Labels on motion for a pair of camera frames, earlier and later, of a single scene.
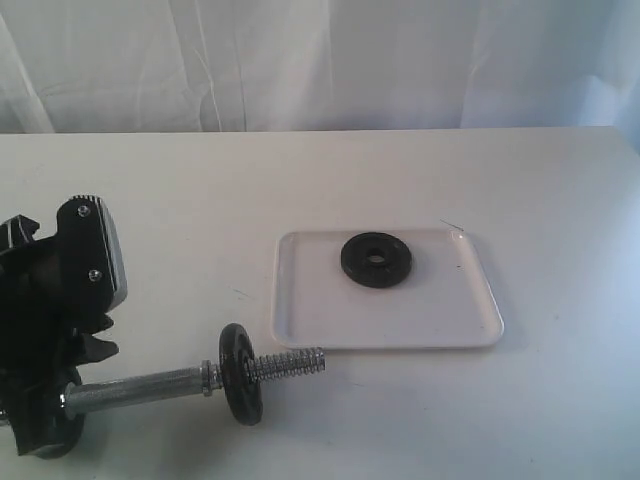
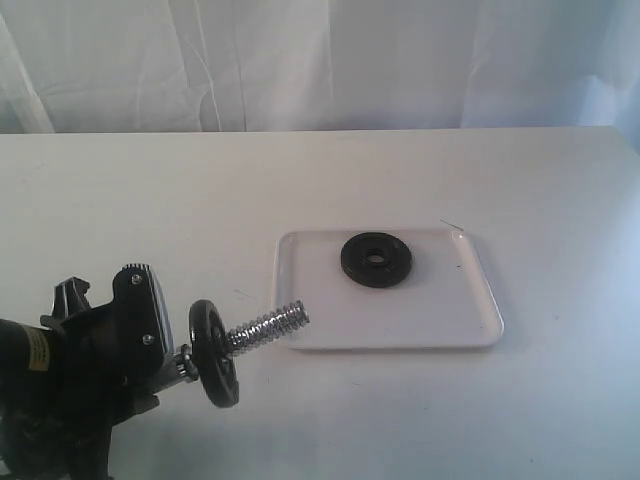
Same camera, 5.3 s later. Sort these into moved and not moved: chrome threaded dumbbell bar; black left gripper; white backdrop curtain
Moved: black left gripper; chrome threaded dumbbell bar
Not moved: white backdrop curtain
